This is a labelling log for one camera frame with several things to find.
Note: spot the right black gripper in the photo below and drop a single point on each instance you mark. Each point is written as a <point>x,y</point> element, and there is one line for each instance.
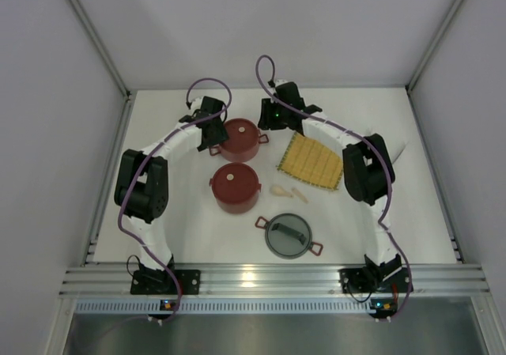
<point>269,115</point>

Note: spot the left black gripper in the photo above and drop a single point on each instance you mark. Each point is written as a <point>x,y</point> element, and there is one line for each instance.
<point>215,132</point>

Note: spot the dark red lid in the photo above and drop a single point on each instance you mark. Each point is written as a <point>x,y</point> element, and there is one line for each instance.
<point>242,135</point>
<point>235,183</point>

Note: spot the pink steel pot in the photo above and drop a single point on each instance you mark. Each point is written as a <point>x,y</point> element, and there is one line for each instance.
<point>241,207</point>
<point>239,157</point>

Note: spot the metal tongs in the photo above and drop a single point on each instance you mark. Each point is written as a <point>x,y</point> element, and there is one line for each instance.
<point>394,144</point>

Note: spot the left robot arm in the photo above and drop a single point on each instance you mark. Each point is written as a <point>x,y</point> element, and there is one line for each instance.
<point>142,192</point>

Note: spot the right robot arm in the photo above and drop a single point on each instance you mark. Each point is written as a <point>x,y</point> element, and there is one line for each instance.
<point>367,171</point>

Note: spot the bamboo tray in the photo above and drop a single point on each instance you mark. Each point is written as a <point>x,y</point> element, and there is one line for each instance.
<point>310,162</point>

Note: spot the beige spoon head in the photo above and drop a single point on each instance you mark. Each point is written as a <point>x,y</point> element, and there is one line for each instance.
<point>280,191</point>

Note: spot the left camera mount white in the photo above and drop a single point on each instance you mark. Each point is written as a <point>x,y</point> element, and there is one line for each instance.
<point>196,103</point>

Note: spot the camera mount white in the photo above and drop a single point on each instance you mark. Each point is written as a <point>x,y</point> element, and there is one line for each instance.
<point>280,82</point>
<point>196,103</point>

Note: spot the right camera mount white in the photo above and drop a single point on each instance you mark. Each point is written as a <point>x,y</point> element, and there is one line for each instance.
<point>280,82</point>

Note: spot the beige spoon handle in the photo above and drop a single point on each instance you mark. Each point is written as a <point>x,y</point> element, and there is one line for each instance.
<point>300,195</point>

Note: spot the grey lid with handle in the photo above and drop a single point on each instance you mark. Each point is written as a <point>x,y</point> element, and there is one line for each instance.
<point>288,236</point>

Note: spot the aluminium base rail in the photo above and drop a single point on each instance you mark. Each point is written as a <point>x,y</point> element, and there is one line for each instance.
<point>270,289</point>

